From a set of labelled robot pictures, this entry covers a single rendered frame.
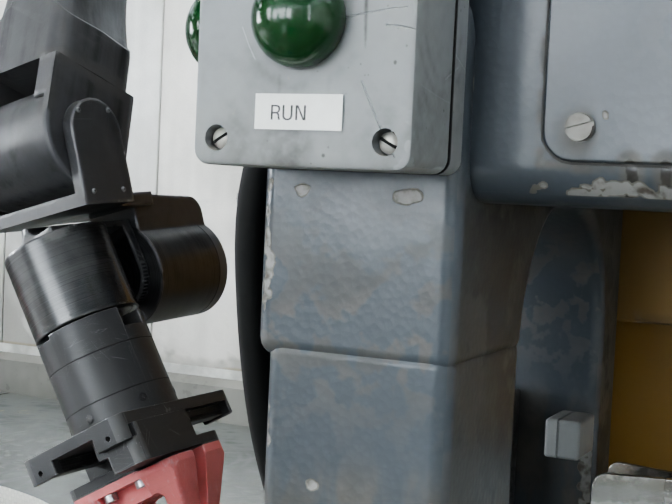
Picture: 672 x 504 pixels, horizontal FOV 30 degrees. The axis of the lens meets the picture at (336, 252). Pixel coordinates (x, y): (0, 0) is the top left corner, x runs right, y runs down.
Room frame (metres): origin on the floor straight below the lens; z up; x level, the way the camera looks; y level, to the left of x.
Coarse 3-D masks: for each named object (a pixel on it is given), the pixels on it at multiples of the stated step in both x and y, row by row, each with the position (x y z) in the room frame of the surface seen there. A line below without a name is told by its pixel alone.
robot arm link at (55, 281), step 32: (96, 224) 0.66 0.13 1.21; (128, 224) 0.69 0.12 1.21; (32, 256) 0.64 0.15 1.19; (64, 256) 0.64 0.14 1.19; (96, 256) 0.65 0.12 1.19; (128, 256) 0.69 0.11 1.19; (32, 288) 0.64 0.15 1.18; (64, 288) 0.63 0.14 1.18; (96, 288) 0.64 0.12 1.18; (128, 288) 0.66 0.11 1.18; (32, 320) 0.64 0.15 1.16; (64, 320) 0.63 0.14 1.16
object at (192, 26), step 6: (198, 0) 0.41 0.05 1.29; (192, 6) 0.42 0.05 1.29; (198, 6) 0.41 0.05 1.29; (192, 12) 0.41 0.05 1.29; (198, 12) 0.41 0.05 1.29; (192, 18) 0.41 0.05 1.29; (198, 18) 0.41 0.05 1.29; (186, 24) 0.42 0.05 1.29; (192, 24) 0.41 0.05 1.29; (198, 24) 0.41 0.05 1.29; (186, 30) 0.42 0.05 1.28; (192, 30) 0.41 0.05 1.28; (198, 30) 0.41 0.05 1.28; (186, 36) 0.42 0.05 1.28; (192, 36) 0.41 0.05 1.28; (198, 36) 0.41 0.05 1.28; (192, 42) 0.41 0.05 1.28; (198, 42) 0.41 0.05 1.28; (192, 48) 0.42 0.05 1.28; (198, 48) 0.41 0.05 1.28; (192, 54) 0.42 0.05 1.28
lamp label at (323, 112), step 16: (256, 96) 0.39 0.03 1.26; (272, 96) 0.39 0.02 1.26; (288, 96) 0.39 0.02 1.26; (304, 96) 0.38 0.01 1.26; (320, 96) 0.38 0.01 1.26; (336, 96) 0.38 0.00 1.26; (256, 112) 0.39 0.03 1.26; (272, 112) 0.39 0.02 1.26; (288, 112) 0.39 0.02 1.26; (304, 112) 0.38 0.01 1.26; (320, 112) 0.38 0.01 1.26; (336, 112) 0.38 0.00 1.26; (256, 128) 0.39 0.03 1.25; (272, 128) 0.39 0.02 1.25; (288, 128) 0.39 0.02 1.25; (304, 128) 0.38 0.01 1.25; (320, 128) 0.38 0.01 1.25; (336, 128) 0.38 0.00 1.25
